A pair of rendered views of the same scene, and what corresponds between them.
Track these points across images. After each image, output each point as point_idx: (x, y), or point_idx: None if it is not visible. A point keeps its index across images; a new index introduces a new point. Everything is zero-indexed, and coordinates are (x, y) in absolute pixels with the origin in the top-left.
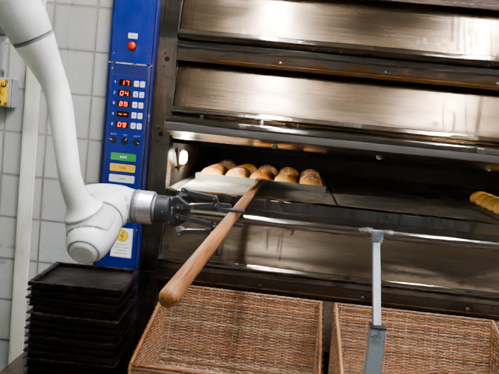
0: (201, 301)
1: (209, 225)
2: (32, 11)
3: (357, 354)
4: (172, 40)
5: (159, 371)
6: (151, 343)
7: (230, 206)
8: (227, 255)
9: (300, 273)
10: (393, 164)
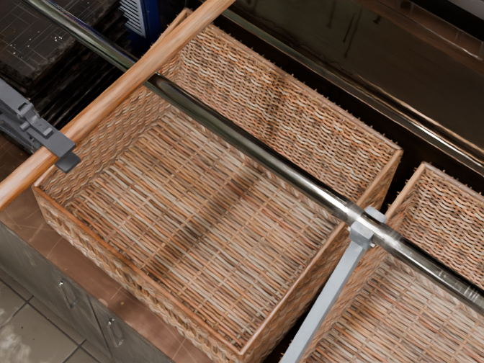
0: (227, 57)
1: (27, 142)
2: None
3: (438, 245)
4: None
5: (63, 214)
6: (127, 114)
7: (45, 137)
8: (265, 11)
9: (366, 100)
10: None
